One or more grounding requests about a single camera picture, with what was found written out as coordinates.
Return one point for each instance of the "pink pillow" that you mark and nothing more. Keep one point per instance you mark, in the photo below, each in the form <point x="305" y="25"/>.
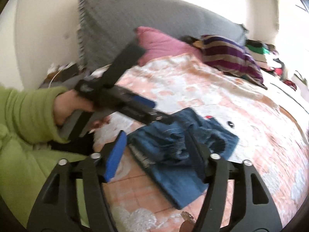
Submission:
<point x="161" y="44"/>

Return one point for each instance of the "blue pants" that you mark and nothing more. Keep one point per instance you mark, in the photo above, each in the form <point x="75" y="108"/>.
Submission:
<point x="173" y="149"/>

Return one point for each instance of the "cluttered bedside table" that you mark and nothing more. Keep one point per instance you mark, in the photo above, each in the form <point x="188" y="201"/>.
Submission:
<point x="65" y="75"/>

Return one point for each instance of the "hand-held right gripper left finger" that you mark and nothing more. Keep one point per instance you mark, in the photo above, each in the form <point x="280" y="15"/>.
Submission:
<point x="115" y="157"/>

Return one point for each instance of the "person's left hand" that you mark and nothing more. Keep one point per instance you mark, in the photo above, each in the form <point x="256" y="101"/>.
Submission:
<point x="70" y="106"/>

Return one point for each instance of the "purple striped cushion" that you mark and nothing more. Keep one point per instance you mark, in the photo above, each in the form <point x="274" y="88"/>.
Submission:
<point x="229" y="55"/>

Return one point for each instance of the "grey quilted pillow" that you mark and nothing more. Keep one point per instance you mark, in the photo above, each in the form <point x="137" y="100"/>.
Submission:
<point x="135" y="17"/>

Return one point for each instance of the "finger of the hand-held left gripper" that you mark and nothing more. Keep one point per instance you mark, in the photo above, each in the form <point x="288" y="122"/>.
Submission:
<point x="149" y="116"/>
<point x="142" y="100"/>

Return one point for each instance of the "person's left forearm green sleeve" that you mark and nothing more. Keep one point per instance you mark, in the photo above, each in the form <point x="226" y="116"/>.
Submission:
<point x="26" y="111"/>

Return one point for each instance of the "peach and white fleece blanket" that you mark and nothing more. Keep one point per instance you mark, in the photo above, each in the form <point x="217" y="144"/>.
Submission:
<point x="241" y="106"/>

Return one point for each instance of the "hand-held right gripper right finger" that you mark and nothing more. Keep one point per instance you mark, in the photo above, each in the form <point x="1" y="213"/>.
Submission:
<point x="196" y="159"/>

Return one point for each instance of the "pile of colourful clothes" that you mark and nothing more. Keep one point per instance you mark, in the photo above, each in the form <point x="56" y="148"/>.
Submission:
<point x="268" y="55"/>

